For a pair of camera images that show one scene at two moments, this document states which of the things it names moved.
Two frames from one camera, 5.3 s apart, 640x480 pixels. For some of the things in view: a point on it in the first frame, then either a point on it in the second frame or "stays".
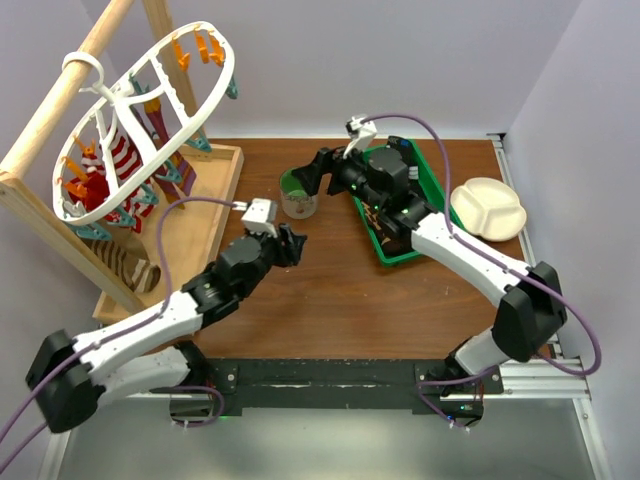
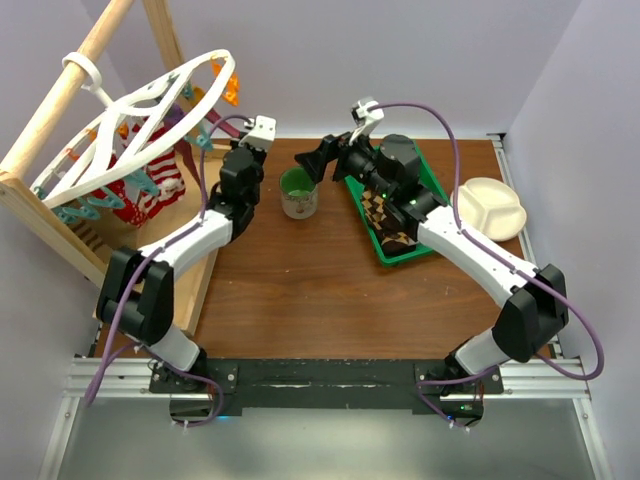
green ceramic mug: x=296 y=201 stays
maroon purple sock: x=177 y=174 → x=176 y=112
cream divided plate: x=488 y=208 stays
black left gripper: x=289 y=253 → x=239 y=143
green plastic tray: x=427 y=185 stays
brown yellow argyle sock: x=386 y=243 stays
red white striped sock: x=91 y=188 → x=161 y=173
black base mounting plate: x=318 y=386 stays
